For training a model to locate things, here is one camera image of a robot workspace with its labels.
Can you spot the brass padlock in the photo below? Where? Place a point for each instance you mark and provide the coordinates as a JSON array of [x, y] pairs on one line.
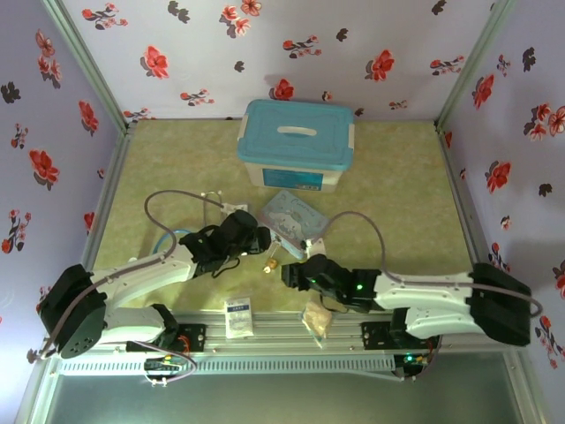
[[272, 264]]

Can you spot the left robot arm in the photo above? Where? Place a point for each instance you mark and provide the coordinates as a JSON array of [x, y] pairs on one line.
[[132, 282]]

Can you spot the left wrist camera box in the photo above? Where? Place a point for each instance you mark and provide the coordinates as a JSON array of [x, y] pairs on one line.
[[264, 239]]

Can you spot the blue stethoscope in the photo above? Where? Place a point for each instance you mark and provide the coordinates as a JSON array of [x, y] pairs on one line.
[[167, 235]]

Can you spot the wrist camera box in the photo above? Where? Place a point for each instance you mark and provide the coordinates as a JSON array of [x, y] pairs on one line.
[[292, 276], [264, 239]]

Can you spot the blue lidded storage box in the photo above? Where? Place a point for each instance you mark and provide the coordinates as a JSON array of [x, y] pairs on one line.
[[296, 150]]

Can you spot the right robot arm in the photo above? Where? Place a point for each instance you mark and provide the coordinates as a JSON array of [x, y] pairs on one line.
[[441, 291]]

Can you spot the left white camera bracket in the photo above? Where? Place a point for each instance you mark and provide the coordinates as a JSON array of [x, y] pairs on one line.
[[235, 207]]

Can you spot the small circuit board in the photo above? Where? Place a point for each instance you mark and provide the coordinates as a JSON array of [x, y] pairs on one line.
[[161, 367], [412, 362]]

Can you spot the white camera bracket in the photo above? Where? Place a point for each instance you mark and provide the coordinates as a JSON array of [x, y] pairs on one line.
[[235, 207], [315, 247]]

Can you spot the aluminium frame post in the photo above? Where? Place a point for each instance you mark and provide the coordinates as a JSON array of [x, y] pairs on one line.
[[88, 66], [474, 62]]

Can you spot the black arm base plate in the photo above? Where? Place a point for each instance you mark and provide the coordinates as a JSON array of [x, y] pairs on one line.
[[375, 335], [194, 338]]

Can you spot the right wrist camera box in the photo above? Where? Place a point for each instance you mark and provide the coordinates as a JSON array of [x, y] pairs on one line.
[[292, 276]]

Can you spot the cartoon print tin box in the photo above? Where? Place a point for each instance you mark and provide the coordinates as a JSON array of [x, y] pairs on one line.
[[293, 216]]

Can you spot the white paper packet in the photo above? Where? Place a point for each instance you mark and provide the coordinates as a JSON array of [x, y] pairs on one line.
[[238, 318]]

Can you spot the aluminium front rail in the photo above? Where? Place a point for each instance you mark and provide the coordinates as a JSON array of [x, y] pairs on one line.
[[287, 333]]

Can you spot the aluminium side rail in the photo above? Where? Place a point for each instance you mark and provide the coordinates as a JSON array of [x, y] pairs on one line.
[[459, 190], [110, 185]]

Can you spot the clear bag of cotton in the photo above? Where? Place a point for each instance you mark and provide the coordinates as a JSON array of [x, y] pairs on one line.
[[318, 320]]

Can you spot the right white camera bracket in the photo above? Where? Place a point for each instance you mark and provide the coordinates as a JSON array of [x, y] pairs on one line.
[[315, 247]]

